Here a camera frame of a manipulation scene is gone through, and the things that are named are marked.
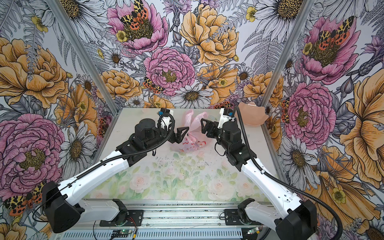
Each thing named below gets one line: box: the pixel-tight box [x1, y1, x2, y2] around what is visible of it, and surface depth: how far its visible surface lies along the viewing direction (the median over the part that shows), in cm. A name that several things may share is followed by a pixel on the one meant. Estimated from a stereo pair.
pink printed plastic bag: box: [171, 109, 211, 153], surface depth 78 cm
